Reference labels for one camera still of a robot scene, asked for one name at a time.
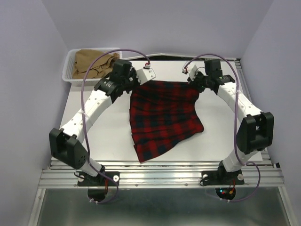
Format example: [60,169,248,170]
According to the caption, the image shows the red plaid pleated skirt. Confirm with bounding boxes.
[129,81,204,163]

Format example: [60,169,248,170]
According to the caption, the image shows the white plastic laundry basket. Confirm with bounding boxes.
[62,48,123,86]

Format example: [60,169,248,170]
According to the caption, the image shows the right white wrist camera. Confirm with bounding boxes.
[182,63,198,81]

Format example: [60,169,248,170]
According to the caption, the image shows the aluminium rail frame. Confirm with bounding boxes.
[27,55,294,226]

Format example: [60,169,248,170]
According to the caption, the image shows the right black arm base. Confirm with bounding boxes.
[200,165,245,186]

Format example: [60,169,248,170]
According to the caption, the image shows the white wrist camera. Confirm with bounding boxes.
[136,68,156,85]
[182,63,198,81]

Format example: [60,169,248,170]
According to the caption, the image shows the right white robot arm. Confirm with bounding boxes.
[182,59,274,184]

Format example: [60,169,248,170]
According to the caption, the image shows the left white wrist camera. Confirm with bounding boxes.
[136,68,156,85]

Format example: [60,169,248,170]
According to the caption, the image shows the tan folded skirt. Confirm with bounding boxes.
[72,49,119,80]

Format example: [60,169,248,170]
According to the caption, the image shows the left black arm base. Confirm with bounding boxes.
[74,171,120,187]

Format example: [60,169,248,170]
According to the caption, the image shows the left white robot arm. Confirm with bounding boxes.
[49,60,145,186]

